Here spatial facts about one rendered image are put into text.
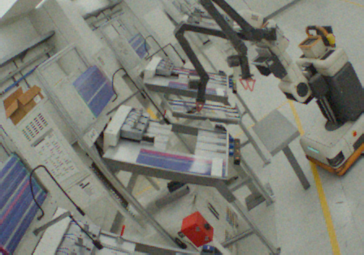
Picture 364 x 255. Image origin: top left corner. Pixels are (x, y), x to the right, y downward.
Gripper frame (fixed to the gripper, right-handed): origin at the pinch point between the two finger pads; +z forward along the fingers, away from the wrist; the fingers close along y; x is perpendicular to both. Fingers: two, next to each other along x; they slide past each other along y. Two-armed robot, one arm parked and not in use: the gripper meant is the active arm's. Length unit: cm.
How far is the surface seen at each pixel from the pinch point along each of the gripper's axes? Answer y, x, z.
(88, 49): -268, -139, 3
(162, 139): 36.0, -22.7, 12.0
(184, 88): -69, -10, 1
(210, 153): 46.6, 7.5, 13.4
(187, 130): 11.2, -6.6, 11.8
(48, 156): 72, -94, 22
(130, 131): 45, -43, 7
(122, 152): 63, -45, 14
